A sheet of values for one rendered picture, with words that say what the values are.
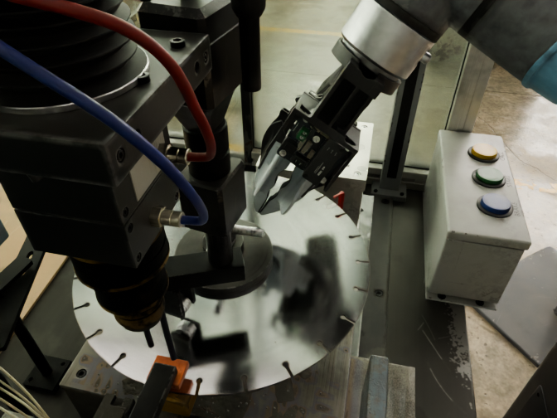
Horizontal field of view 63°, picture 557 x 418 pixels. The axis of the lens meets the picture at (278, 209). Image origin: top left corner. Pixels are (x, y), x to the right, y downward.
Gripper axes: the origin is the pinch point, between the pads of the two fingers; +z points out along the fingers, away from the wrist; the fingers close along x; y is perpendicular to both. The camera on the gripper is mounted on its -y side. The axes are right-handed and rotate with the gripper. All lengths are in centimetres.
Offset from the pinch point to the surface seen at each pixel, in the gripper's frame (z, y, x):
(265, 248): 2.6, 4.4, 2.7
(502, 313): 36, -88, 99
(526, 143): -1, -206, 116
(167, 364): 7.3, 20.6, -0.5
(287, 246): 2.0, 2.6, 4.9
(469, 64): -22.9, -35.6, 17.5
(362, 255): -2.4, 2.3, 12.5
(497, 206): -11.3, -15.9, 29.0
